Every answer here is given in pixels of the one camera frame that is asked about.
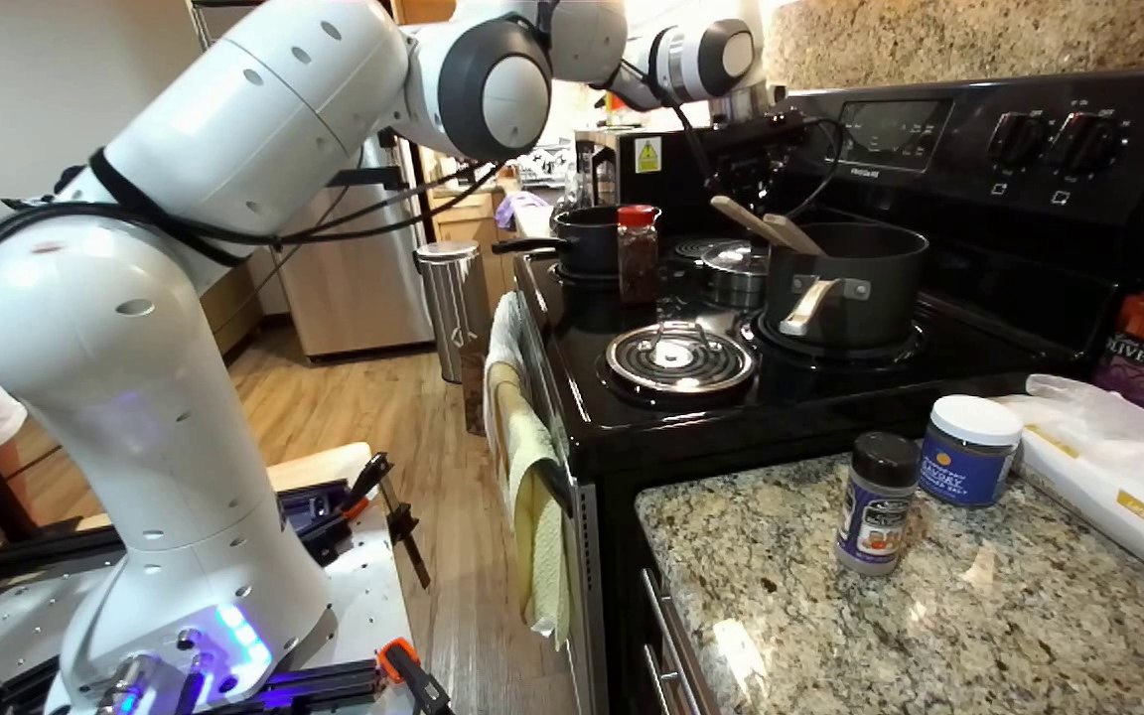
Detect small glass lid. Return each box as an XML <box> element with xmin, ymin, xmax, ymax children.
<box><xmin>603</xmin><ymin>320</ymin><xmax>755</xmax><ymax>396</ymax></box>

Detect yellow dish towel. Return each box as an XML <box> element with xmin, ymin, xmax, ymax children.
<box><xmin>480</xmin><ymin>290</ymin><xmax>574</xmax><ymax>642</ymax></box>

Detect big glass lid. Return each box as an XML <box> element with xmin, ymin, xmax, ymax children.
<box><xmin>697</xmin><ymin>238</ymin><xmax>766</xmax><ymax>279</ymax></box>

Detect white plastic bag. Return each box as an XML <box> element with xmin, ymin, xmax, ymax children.
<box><xmin>1008</xmin><ymin>372</ymin><xmax>1144</xmax><ymax>561</ymax></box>

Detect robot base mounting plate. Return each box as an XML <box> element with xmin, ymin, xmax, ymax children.
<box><xmin>0</xmin><ymin>442</ymin><xmax>423</xmax><ymax>715</ymax></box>

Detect big black pot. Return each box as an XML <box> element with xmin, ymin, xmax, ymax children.
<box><xmin>501</xmin><ymin>206</ymin><xmax>619</xmax><ymax>329</ymax></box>

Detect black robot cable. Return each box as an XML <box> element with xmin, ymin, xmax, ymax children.
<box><xmin>0</xmin><ymin>145</ymin><xmax>509</xmax><ymax>333</ymax></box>

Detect small black saucepan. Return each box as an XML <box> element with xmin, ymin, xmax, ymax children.
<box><xmin>759</xmin><ymin>217</ymin><xmax>931</xmax><ymax>349</ymax></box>

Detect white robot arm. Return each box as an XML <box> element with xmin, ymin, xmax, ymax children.
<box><xmin>0</xmin><ymin>0</ymin><xmax>764</xmax><ymax>715</ymax></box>

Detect steel trash can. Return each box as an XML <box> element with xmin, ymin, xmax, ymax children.
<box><xmin>416</xmin><ymin>242</ymin><xmax>480</xmax><ymax>384</ymax></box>

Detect wooden spoon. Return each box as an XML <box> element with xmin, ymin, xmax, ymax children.
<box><xmin>710</xmin><ymin>193</ymin><xmax>824</xmax><ymax>258</ymax></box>

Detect black electric stove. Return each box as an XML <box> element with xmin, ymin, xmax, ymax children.
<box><xmin>521</xmin><ymin>73</ymin><xmax>1144</xmax><ymax>715</ymax></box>

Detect red cap spice jar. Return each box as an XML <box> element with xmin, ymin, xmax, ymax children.
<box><xmin>615</xmin><ymin>204</ymin><xmax>661</xmax><ymax>319</ymax></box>

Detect black cap spice shaker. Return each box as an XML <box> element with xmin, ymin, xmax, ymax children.
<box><xmin>839</xmin><ymin>429</ymin><xmax>923</xmax><ymax>576</ymax></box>

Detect stainless steel refrigerator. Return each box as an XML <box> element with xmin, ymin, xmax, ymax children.
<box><xmin>251</xmin><ymin>139</ymin><xmax>435</xmax><ymax>356</ymax></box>

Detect black orange clamp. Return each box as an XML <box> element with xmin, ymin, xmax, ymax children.
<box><xmin>255</xmin><ymin>638</ymin><xmax>455</xmax><ymax>715</ymax></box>

